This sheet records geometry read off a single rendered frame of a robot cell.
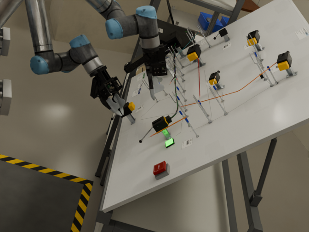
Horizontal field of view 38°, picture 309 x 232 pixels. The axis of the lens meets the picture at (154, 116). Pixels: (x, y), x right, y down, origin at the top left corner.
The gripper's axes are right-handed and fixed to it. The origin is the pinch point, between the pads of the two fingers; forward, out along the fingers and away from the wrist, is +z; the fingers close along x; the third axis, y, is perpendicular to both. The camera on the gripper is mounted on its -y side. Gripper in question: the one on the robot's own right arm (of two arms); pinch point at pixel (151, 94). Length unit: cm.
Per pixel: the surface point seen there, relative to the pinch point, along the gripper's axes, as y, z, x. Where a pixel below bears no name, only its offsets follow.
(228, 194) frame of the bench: 31, 65, 11
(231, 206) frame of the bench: 31, 66, 3
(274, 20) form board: 67, -8, 51
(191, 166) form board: 10.7, 18.2, -29.2
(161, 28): 14, 7, 118
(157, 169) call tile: -2.1, 20.3, -24.8
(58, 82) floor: -81, 74, 223
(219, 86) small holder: 31.1, 8.2, 16.5
